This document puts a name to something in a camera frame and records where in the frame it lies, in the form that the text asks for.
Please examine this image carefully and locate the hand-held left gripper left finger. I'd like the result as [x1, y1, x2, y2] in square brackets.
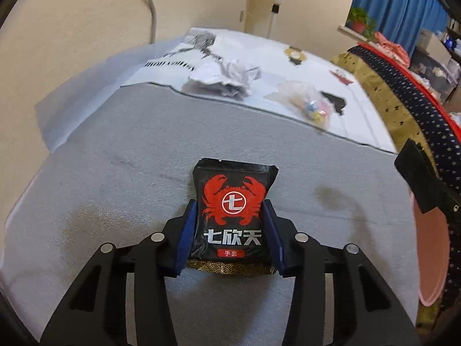
[39, 201, 198, 346]

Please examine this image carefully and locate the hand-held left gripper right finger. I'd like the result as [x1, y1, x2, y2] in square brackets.
[262, 201, 420, 346]

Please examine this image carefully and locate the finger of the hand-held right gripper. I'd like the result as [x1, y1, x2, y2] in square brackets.
[395, 138, 461, 214]

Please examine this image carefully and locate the black crab-print packet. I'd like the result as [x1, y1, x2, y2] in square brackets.
[187, 158, 280, 277]

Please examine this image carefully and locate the pink plastic bin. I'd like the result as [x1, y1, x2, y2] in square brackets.
[411, 187, 451, 307]

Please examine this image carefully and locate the star-print quilt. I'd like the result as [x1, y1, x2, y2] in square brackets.
[331, 45, 461, 202]

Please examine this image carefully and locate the red blanket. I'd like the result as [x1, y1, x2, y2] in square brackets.
[356, 42, 461, 130]

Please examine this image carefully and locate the clear plastic storage box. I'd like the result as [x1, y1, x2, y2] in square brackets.
[411, 54, 461, 102]

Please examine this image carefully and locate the grey mat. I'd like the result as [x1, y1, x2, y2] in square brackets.
[0, 83, 422, 346]

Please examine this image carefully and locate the grey cardboard box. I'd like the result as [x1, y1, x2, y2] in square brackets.
[418, 29, 451, 66]

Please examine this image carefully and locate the pink cloth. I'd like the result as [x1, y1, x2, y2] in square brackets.
[373, 32, 411, 67]

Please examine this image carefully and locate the clear plastic bag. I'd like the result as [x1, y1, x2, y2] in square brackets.
[264, 79, 332, 130]

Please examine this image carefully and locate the white window sill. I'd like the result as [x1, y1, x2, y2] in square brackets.
[338, 25, 375, 41]

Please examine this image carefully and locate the crumpled white paper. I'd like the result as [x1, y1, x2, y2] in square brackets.
[182, 59, 262, 100]

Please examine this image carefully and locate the potted green plant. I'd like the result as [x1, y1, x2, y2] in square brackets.
[346, 7, 378, 42]

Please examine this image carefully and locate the white printed mat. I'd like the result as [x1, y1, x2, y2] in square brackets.
[120, 27, 397, 153]

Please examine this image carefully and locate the blue curtain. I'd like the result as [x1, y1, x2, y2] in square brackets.
[351, 0, 451, 49]

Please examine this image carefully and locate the white plastic sheet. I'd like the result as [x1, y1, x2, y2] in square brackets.
[34, 36, 188, 152]

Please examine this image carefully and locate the white standing fan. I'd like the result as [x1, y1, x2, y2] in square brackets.
[268, 0, 320, 40]

